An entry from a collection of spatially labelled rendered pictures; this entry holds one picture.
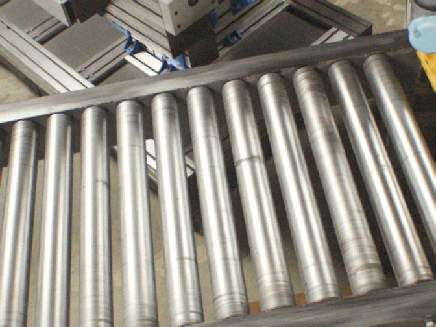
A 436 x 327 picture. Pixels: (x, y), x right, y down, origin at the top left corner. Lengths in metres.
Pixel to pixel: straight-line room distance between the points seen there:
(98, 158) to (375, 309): 0.51
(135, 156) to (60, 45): 1.28
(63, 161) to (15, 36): 1.32
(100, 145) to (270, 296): 0.41
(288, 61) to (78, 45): 1.22
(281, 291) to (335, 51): 0.48
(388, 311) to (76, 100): 0.66
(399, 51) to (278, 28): 1.00
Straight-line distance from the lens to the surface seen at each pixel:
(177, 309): 0.91
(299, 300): 1.78
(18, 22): 2.49
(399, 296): 0.90
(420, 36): 1.11
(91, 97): 1.20
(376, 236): 1.70
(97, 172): 1.08
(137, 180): 1.05
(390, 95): 1.12
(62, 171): 1.10
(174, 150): 1.07
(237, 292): 0.91
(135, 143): 1.10
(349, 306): 0.89
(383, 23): 2.50
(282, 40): 2.12
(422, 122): 1.86
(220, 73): 1.17
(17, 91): 2.54
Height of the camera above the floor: 1.60
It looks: 51 degrees down
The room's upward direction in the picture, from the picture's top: 12 degrees counter-clockwise
